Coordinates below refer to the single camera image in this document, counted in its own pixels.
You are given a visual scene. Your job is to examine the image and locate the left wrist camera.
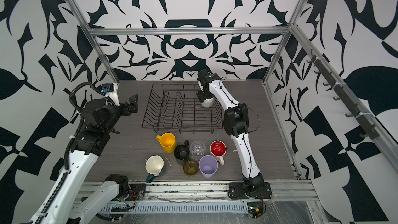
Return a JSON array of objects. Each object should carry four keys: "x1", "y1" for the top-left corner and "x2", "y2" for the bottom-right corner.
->
[{"x1": 101, "y1": 83, "x2": 120, "y2": 106}]

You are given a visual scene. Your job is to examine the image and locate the small circuit board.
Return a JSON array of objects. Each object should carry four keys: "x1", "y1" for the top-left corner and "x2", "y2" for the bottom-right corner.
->
[{"x1": 248, "y1": 201, "x2": 266, "y2": 219}]

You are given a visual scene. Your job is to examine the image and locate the olive brown glass cup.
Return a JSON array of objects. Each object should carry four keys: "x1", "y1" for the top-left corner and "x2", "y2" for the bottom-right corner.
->
[{"x1": 183, "y1": 160, "x2": 199, "y2": 176}]

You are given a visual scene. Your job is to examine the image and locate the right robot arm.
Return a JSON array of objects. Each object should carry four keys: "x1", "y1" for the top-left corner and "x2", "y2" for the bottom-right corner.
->
[{"x1": 197, "y1": 69, "x2": 265, "y2": 197}]

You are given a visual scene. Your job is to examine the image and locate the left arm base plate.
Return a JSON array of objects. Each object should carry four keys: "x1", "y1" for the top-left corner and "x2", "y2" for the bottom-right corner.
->
[{"x1": 123, "y1": 183, "x2": 147, "y2": 201}]

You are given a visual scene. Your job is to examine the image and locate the white cable duct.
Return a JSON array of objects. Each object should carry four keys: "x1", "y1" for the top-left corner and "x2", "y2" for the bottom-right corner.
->
[{"x1": 99, "y1": 202, "x2": 249, "y2": 214}]

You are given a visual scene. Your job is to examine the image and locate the white ceramic mug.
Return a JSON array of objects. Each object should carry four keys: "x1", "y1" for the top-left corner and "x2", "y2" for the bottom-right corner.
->
[{"x1": 201, "y1": 97, "x2": 215, "y2": 108}]

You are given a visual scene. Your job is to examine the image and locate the black mug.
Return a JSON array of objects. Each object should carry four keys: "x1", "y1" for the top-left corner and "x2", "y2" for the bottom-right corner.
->
[{"x1": 174, "y1": 140, "x2": 190, "y2": 166}]

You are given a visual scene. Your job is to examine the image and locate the purple plastic cup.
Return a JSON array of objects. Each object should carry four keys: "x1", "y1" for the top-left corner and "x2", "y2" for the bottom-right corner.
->
[{"x1": 199, "y1": 155, "x2": 218, "y2": 178}]

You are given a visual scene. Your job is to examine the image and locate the yellow mug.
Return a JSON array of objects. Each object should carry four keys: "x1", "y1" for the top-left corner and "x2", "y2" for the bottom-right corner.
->
[{"x1": 156, "y1": 133, "x2": 177, "y2": 153}]

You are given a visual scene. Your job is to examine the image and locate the black wire dish rack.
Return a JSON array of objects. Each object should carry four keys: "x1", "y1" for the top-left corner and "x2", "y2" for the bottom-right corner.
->
[{"x1": 142, "y1": 83, "x2": 224, "y2": 133}]

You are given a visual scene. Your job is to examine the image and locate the red inside white mug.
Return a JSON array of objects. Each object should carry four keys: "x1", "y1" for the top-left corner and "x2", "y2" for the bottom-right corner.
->
[{"x1": 210, "y1": 141, "x2": 227, "y2": 166}]

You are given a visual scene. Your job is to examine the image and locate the wall hook rail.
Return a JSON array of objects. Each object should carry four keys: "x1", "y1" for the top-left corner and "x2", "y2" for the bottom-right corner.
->
[{"x1": 308, "y1": 50, "x2": 380, "y2": 140}]

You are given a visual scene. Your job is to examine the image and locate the clear glass cup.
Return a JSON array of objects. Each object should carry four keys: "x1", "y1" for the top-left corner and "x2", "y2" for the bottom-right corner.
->
[{"x1": 190, "y1": 141, "x2": 207, "y2": 162}]

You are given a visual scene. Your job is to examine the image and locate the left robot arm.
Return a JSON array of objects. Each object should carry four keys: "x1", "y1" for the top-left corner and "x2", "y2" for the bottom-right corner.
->
[{"x1": 30, "y1": 82, "x2": 138, "y2": 224}]

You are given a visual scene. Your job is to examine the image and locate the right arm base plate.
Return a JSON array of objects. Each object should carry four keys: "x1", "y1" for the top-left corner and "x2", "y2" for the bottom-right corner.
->
[{"x1": 228, "y1": 182, "x2": 273, "y2": 199}]

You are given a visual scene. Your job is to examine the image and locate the green mug cream inside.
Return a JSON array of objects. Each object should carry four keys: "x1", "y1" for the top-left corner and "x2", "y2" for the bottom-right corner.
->
[{"x1": 145, "y1": 155, "x2": 164, "y2": 183}]

